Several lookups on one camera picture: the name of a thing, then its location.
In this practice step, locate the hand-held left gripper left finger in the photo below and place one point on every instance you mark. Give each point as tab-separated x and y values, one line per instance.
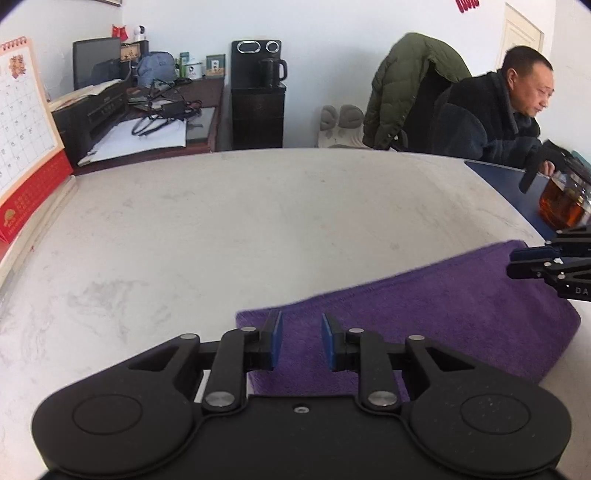
276	339

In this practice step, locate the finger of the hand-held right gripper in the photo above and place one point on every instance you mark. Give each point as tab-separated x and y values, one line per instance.
531	270
531	254

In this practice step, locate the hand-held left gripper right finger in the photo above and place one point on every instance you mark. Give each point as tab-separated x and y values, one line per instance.
328	341

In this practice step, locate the purple towel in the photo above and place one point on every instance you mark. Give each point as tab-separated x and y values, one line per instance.
438	314

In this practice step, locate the glass teapot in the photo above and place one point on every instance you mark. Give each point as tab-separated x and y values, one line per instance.
561	203

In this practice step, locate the black office chair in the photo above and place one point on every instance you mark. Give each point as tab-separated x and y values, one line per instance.
427	101

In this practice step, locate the green padded jacket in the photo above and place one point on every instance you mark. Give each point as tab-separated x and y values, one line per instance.
401	78

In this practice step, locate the dark wooden desk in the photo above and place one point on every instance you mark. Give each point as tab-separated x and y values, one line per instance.
203	129

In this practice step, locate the white door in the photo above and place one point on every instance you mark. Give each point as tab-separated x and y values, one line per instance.
519	32

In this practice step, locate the black water dispenser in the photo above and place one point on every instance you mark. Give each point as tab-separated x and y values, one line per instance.
256	115

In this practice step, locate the white paper sheets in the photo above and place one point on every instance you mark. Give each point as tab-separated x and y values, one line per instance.
138	143

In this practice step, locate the black kettle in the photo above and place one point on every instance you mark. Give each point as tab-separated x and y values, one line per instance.
271	73

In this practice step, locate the red cover book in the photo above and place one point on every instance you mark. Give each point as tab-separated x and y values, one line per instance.
32	230

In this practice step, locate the white jar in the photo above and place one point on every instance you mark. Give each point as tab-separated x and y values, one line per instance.
195	70

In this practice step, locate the small framed sign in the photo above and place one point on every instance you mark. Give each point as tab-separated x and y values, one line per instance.
215	65

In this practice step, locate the small black printer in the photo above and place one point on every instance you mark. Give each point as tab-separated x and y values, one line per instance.
78	129

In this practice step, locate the green white bottle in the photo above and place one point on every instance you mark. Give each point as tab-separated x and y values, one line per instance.
184	64

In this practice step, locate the blue bag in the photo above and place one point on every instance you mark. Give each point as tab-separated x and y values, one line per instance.
154	69

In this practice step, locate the papers on printer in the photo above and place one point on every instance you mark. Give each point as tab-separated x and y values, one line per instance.
78	94

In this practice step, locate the wooden framed plaque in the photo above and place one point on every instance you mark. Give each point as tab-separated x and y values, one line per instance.
135	50

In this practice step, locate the red desk calendar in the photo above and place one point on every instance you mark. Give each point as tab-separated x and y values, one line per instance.
23	138

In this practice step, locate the black monitor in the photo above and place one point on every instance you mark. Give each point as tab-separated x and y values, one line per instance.
97	62

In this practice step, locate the small red flags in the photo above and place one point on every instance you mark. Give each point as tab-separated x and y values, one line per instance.
119	31

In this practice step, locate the red wall decoration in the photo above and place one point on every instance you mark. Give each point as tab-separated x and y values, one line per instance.
466	4

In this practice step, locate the white security camera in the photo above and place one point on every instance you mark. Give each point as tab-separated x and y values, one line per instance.
140	32

